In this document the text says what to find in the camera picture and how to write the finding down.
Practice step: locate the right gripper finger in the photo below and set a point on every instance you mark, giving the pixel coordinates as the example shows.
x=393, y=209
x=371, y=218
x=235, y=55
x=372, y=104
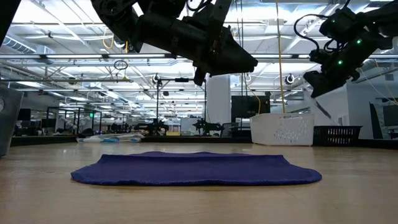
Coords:
x=318, y=83

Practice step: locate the background black robot arm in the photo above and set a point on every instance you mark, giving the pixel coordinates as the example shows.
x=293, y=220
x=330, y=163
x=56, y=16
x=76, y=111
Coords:
x=208, y=127
x=154, y=127

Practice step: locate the black cabinet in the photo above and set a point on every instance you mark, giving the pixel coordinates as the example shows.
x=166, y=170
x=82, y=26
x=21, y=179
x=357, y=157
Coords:
x=248, y=109

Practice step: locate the dark blue square mat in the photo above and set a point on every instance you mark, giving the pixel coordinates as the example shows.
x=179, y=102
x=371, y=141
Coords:
x=196, y=169

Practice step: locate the white pillar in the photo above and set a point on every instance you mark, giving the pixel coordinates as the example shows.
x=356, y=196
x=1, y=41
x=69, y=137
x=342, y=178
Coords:
x=217, y=99

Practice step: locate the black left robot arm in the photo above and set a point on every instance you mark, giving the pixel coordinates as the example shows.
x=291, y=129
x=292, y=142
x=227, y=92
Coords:
x=118, y=15

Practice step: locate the long ceiling light rail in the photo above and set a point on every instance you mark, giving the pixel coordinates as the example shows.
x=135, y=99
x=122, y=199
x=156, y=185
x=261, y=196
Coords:
x=93, y=56

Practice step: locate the black station frame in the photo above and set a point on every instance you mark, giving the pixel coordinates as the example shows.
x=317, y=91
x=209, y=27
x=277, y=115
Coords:
x=157, y=102

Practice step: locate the white plastic basket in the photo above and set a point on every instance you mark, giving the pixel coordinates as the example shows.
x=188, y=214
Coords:
x=267, y=130

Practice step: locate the blue toothbrush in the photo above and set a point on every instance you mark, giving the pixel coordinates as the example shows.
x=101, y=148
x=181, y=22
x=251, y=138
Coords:
x=109, y=140

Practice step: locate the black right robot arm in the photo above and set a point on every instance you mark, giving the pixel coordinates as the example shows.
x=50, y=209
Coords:
x=382, y=18

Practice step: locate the black aluminium table frame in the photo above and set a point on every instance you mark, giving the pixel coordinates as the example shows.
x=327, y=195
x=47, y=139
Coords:
x=186, y=140

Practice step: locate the black monitor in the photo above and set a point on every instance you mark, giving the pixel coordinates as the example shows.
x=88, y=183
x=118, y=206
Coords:
x=390, y=116

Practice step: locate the silver ventilation duct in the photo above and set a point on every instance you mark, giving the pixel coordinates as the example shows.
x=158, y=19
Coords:
x=373, y=67
x=18, y=46

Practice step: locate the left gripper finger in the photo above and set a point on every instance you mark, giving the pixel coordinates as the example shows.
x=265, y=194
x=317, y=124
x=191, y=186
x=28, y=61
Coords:
x=236, y=49
x=236, y=67

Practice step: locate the black plastic basket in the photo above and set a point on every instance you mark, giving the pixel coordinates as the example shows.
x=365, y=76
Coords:
x=337, y=135

